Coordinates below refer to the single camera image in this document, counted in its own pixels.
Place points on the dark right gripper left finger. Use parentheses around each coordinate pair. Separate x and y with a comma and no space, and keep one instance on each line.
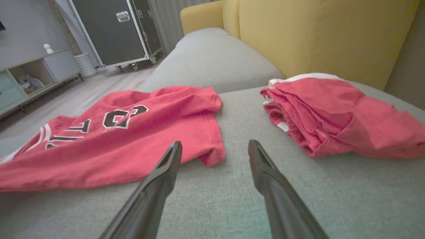
(152,199)

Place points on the black flight case on wheels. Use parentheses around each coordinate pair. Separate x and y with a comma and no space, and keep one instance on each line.
(109,33)

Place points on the red basketball jersey striped trim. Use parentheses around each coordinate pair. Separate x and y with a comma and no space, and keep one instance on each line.
(116,149)

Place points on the small white figurine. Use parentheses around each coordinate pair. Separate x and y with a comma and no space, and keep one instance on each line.
(48,49)

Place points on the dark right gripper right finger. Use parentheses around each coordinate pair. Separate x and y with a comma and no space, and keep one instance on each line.
(282,205)

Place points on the white cabinet door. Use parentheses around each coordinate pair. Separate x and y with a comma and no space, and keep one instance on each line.
(63,64)

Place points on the yellow sofa backrest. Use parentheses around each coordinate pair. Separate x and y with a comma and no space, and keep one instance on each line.
(315,33)

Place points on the grey curtain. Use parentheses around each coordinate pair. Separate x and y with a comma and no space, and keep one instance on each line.
(169,20)

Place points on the red shorts with white hem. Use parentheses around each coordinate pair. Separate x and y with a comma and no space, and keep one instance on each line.
(332,116)

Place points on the grey sofa seat cushion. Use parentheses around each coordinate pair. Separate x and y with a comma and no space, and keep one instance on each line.
(215,205)
(212,59)

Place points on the beige TV cabinet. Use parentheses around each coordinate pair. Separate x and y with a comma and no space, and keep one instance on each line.
(36,71)

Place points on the grey-brown sofa back cushion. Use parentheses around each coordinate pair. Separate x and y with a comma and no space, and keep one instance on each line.
(410,59)

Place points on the white ribbed cylinder bin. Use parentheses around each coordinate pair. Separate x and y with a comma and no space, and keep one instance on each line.
(85,64)

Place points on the grey plush toy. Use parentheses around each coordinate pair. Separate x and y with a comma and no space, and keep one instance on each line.
(30,83)

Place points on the mint green cabinet drawer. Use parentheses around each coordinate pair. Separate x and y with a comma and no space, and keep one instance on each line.
(5,81)
(11,99)

